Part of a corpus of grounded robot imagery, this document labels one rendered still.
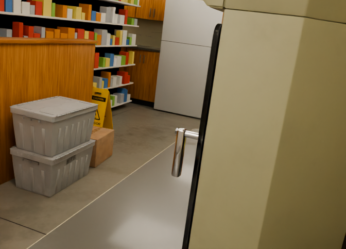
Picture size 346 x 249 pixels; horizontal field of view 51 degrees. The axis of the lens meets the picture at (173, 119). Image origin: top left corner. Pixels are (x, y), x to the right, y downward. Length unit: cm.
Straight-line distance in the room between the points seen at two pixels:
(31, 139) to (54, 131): 21
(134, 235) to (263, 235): 31
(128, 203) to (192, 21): 490
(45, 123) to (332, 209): 233
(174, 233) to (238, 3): 51
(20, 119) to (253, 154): 249
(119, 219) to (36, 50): 247
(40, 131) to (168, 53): 339
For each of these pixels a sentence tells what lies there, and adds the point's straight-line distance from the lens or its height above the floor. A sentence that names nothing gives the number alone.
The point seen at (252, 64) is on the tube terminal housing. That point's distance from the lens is 53.
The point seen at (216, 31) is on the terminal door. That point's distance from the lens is 55.
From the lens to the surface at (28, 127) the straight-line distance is 289.
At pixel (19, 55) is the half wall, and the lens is 306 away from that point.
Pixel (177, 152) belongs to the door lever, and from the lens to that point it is 64.
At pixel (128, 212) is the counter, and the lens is 89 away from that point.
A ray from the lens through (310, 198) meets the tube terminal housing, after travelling 64.
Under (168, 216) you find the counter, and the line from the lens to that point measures 89.
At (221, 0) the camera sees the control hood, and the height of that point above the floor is 142.
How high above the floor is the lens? 138
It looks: 14 degrees down
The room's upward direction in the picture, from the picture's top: 7 degrees clockwise
